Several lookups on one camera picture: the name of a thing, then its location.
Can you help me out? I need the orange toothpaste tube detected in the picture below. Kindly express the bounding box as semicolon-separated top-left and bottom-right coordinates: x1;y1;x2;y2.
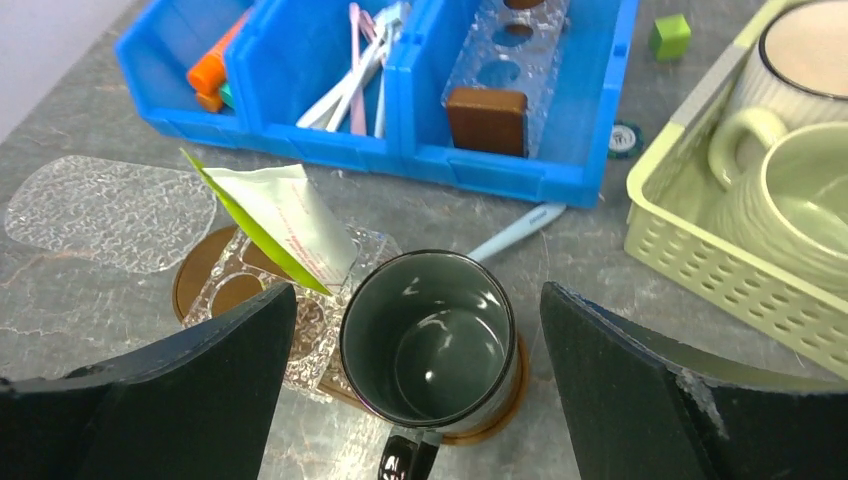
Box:
186;9;251;95

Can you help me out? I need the white toothbrush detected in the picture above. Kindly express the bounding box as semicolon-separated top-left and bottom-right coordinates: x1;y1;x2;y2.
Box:
296;1;411;135

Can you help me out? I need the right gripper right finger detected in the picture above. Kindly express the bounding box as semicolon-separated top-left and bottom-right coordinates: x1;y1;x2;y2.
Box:
540;282;847;479

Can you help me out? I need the oval wooden tray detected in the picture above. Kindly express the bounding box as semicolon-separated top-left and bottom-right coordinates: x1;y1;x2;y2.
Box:
172;226;530;446

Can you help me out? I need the clear acrylic toothbrush holder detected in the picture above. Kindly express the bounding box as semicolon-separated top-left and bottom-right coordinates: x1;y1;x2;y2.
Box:
172;226;401;408

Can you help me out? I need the grey toothbrush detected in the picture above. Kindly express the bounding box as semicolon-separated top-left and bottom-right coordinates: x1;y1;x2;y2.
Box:
373;25;396;139

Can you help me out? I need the round poker chip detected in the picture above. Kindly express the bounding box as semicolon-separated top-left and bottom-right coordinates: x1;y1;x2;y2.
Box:
607;121;645;160

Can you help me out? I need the light green mug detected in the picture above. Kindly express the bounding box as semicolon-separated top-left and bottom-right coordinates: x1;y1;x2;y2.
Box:
706;122;847;298

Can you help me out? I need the light blue toothbrush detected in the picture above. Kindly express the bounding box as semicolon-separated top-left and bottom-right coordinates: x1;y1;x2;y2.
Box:
468;203;567;262

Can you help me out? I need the light green plastic basket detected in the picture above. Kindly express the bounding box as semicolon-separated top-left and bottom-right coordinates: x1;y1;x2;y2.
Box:
624;1;847;378

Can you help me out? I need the blue three-compartment bin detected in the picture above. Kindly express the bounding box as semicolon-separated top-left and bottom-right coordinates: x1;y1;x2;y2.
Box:
115;1;638;208

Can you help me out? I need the small green block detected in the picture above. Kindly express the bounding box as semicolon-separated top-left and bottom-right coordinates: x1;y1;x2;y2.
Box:
648;14;692;62

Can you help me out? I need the white ribbed mug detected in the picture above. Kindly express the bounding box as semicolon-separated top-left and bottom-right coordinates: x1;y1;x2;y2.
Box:
707;0;848;190

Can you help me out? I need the green toothpaste tube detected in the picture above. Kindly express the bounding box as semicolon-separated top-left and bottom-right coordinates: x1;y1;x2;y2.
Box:
180;148;332;295

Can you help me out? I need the clear textured glass mat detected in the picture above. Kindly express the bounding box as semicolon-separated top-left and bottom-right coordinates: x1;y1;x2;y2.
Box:
4;155;217;274

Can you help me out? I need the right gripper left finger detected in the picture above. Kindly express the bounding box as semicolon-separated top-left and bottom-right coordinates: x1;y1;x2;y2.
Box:
1;283;297;479

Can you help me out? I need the dark green enamel mug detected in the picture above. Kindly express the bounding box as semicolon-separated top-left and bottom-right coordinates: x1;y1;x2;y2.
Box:
339;249;523;479

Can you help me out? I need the clear orange-capped tube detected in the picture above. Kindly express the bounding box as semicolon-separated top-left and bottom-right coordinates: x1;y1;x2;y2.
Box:
195;92;225;113

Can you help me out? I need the acrylic holder with wood ends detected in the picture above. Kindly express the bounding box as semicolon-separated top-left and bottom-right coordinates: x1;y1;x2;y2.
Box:
441;1;570;158

